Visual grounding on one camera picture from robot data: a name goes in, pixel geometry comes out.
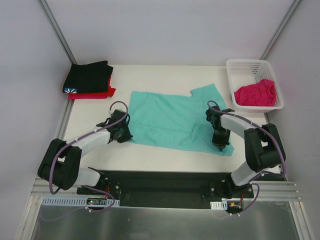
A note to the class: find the folded red t shirt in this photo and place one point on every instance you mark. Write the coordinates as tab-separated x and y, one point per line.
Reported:
98	95

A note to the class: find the left white cable duct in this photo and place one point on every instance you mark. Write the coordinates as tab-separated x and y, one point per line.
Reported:
64	201

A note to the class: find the pink t shirt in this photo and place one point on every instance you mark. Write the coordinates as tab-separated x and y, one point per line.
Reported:
261	94

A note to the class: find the white cable duct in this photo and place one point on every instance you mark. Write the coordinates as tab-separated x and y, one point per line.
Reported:
219	205
64	201

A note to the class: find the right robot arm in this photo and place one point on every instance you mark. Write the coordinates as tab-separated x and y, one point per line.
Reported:
262	146

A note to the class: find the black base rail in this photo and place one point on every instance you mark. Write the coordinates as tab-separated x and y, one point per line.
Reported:
177	190

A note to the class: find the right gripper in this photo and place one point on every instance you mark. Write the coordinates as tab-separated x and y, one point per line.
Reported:
220	142

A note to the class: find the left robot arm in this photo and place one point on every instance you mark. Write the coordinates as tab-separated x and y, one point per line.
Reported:
60	165

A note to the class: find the left aluminium frame post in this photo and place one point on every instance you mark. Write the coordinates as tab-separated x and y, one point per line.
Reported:
57	30

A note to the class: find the right white cable duct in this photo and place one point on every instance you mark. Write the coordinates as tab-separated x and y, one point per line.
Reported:
219	205

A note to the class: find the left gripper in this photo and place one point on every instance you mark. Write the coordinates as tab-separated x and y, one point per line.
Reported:
125	133

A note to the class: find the folded black t shirt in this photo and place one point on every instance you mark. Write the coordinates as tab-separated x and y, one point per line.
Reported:
88	78

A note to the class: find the aluminium frame post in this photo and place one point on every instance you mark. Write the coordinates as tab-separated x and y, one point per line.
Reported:
57	30
293	8

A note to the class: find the right aluminium frame post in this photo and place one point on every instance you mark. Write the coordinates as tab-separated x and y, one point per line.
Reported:
293	8

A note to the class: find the white plastic basket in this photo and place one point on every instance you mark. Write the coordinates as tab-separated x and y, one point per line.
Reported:
243	72

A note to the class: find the teal t shirt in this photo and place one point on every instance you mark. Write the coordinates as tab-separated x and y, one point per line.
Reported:
175	121

